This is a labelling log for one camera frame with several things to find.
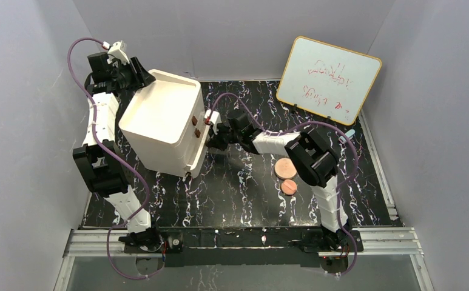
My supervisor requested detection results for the light blue eraser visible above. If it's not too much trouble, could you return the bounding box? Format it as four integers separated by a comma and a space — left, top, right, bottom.
339, 129, 356, 144

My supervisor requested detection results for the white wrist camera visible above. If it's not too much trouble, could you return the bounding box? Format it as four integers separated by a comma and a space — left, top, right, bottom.
102, 41, 130, 65
204, 109, 221, 135

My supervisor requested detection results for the small round pink compact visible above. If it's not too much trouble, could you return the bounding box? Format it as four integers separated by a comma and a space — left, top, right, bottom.
280, 179, 297, 196

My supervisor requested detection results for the large round pink compact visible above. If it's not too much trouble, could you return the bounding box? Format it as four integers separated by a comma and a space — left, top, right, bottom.
274, 158, 297, 180

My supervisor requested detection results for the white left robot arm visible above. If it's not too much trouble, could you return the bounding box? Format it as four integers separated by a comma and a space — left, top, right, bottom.
72, 52, 155, 234

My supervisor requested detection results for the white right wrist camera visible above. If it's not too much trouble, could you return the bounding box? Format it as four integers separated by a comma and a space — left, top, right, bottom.
204, 109, 221, 135

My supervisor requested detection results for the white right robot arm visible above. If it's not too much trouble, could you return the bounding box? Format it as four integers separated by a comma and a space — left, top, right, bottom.
204, 110, 348, 233

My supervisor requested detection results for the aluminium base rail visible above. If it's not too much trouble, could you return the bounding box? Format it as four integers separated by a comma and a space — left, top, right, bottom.
64, 227, 423, 257

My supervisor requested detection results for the white three-drawer organizer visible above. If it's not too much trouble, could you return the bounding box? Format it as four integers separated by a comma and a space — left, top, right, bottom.
118, 69, 206, 177

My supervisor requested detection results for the whiteboard with yellow frame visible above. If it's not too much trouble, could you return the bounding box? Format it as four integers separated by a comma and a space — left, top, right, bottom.
275, 36, 382, 125

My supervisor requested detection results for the white bottom drawer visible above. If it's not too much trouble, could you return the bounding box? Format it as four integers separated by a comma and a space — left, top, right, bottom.
185, 125, 210, 178

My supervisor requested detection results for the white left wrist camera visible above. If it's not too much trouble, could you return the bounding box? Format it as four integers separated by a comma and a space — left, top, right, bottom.
102, 41, 130, 65

